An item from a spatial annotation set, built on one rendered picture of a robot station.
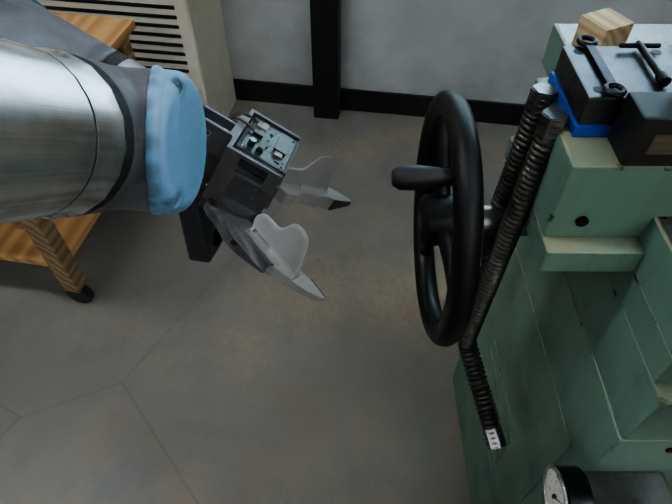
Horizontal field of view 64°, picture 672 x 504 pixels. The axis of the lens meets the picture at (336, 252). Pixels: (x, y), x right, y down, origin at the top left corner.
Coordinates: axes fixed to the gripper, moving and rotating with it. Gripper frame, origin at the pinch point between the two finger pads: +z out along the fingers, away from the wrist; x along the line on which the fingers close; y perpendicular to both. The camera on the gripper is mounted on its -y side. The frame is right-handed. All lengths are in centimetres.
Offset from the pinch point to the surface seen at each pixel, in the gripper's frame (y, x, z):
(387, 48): -34, 153, 10
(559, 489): -5.0, -10.1, 32.1
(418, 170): 10.6, 3.6, 2.3
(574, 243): 12.9, 3.3, 19.0
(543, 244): 11.2, 2.8, 16.6
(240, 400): -84, 32, 14
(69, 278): -94, 49, -38
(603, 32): 24.7, 31.6, 17.6
